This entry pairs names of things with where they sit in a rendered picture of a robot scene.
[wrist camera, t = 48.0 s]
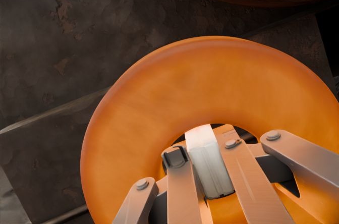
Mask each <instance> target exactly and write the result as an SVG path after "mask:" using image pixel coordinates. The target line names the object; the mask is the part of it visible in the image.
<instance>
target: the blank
mask: <svg viewBox="0 0 339 224"><path fill-rule="evenodd" d="M207 124H229V125H233V126H237V127H240V128H242V129H244V130H246V131H248V132H249V133H251V134H252V135H254V136H255V137H256V138H257V141H258V143H261V142H260V137H261V136H262V135H263V134H265V133H267V132H269V131H271V130H285V131H287V132H289V133H292V134H294V135H296V136H298V137H301V138H303V139H305V140H307V141H310V142H312V143H314V144H316V145H319V146H321V147H323V148H325V149H328V150H330V151H332V152H334V153H337V154H339V103H338V101H337V99H336V98H335V96H334V95H333V93H332V92H331V90H330V89H329V88H328V87H327V85H326V84H325V83H324V82H323V81H322V80H321V79H320V78H319V77H318V76H317V75H316V74H315V73H314V72H313V71H311V70H310V69H309V68H308V67H307V66H305V65H304V64H303V63H301V62H300V61H298V60H297V59H295V58H293V57H292V56H290V55H288V54H286V53H284V52H282V51H280V50H277V49H275V48H272V47H269V46H266V45H263V44H260V43H256V42H252V41H249V40H245V39H241V38H236V37H229V36H201V37H194V38H188V39H184V40H180V41H177V42H173V43H171V44H168V45H165V46H163V47H161V48H159V49H157V50H155V51H153V52H151V53H149V54H148V55H146V56H144V57H143V58H142V59H140V60H139V61H137V62H136V63H134V64H133V65H132V66H131V67H130V68H128V69H127V70H126V71H125V72H124V73H123V74H122V75H121V76H120V78H119V79H118V80H117V81H116V83H115V84H114V85H113V86H112V87H111V88H110V90H109V91H108V92H107V93H106V95H105V96H104V97H103V99H102V100H101V102H100V103H99V105H98V106H97V108H96V110H95V112H94V113H93V115H92V118H91V120H90V122H89V124H88V127H87V130H86V133H85V136H84V140H83V145H82V150H81V161H80V173H81V183H82V189H83V193H84V197H85V201H86V204H87V207H88V209H89V212H90V214H91V217H92V219H93V221H94V222H95V224H112V222H113V220H114V218H115V216H116V215H117V213H118V211H119V209H120V207H121V205H122V204H123V202H124V200H125V198H126V196H127V194H128V192H129V191H130V189H131V187H132V186H133V185H134V184H135V183H136V182H137V181H138V180H141V179H144V178H148V177H152V178H154V179H155V181H156V182H157V181H159V180H161V179H162V178H164V177H165V176H166V175H165V172H164V170H163V166H162V161H163V159H162V157H161V154H162V152H163V151H164V150H166V149H167V148H169V147H170V146H171V145H172V144H173V143H174V142H175V141H176V140H177V139H178V138H179V137H180V136H181V135H183V134H184V133H186V132H188V131H189V130H191V129H194V128H196V127H199V126H203V125H207ZM271 185H272V186H273V188H274V189H275V191H276V193H277V194H278V196H279V198H280V199H281V201H282V202H283V204H284V206H285V207H286V209H287V210H288V212H289V214H290V215H291V217H292V219H293V220H294V222H295V223H296V224H322V223H321V222H320V221H318V220H317V219H316V218H315V217H313V216H312V215H311V214H310V213H308V212H307V211H306V210H304V209H303V208H302V207H301V206H299V205H298V204H297V203H296V202H294V201H293V200H292V199H291V198H289V197H288V196H287V195H286V194H284V193H283V192H282V191H280V190H279V189H278V188H277V187H276V185H275V183H271ZM207 201H208V204H209V208H210V212H211V216H212V221H213V224H248V222H247V220H246V217H245V215H244V212H243V210H242V207H241V205H240V202H239V199H238V197H237V194H236V192H235V193H234V194H231V195H229V196H226V197H223V198H218V199H213V200H209V199H208V200H207Z"/></svg>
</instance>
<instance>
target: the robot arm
mask: <svg viewBox="0 0 339 224"><path fill-rule="evenodd" d="M185 138H186V140H184V141H182V142H179V143H176V144H174V145H173V146H171V147H169V148H167V149H166V150H164V151H163V152H162V154H161V157H162V159H163V162H164V164H165V166H166V169H167V175H166V176H165V177H164V178H162V179H161V180H159V181H157V182H156V181H155V179H154V178H152V177H148V178H144V179H141V180H138V181H137V182H136V183H135V184H134V185H133V186H132V187H131V189H130V191H129V192H128V194H127V196H126V198H125V200H124V202H123V204H122V205H121V207H120V209H119V211H118V213H117V215H116V216H115V218H114V220H113V222H112V224H213V221H212V216H211V212H210V208H209V204H208V201H207V199H209V200H213V199H216V198H219V197H220V195H221V194H224V195H227V194H230V193H233V192H234V190H235V192H236V194H237V197H238V199H239V202H240V205H241V207H242V210H243V212H244V215H245V217H246V220H247V222H248V224H296V223H295V222H294V220H293V219H292V217H291V215H290V214H289V212H288V210H287V209H286V207H285V206H284V204H283V202H282V201H281V199H280V198H279V196H278V194H277V193H276V191H275V189H274V188H273V186H272V185H271V183H275V185H276V187H277V188H278V189H279V190H280V191H282V192H283V193H284V194H286V195H287V196H288V197H289V198H291V199H292V200H293V201H294V202H296V203H297V204H298V205H299V206H301V207H302V208H303V209H304V210H306V211H307V212H308V213H310V214H311V215H312V216H313V217H315V218H316V219H317V220H318V221H320V222H321V223H322V224H339V154H337V153H334V152H332V151H330V150H328V149H325V148H323V147H321V146H319V145H316V144H314V143H312V142H310V141H307V140H305V139H303V138H301V137H298V136H296V135H294V134H292V133H289V132H287V131H285V130H271V131H269V132H267V133H265V134H263V135H262V136H261V137H260V142H261V143H257V144H246V143H245V141H244V140H243V139H240V137H239V135H238V134H237V132H236V130H235V129H234V127H233V126H232V125H229V124H225V125H223V126H220V127H217V128H215V129H212V128H211V125H210V124H207V125H203V126H199V127H196V128H194V129H191V130H189V131H188V132H186V133H185Z"/></svg>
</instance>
